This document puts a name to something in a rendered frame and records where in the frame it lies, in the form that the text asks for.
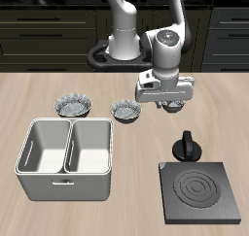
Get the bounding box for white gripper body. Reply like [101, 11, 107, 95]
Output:
[134, 76, 196, 104]

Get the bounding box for small speckled grey bowl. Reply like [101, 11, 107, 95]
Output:
[162, 101, 185, 115]

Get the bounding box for medium speckled grey bowl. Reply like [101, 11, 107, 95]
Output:
[109, 99, 143, 124]

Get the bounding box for large speckled grey bowl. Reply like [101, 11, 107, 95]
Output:
[53, 92, 93, 118]

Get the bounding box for round black knob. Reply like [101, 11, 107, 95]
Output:
[171, 129, 203, 162]

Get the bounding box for dark grey stove plate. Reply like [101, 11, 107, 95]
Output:
[158, 161, 243, 225]

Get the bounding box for white two-bin basket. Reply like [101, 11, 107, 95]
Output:
[14, 117, 115, 202]

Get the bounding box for dark kitchen cupboards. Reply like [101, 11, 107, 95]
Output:
[0, 0, 249, 74]

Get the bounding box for flat black base plate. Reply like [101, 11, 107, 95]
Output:
[87, 40, 154, 73]

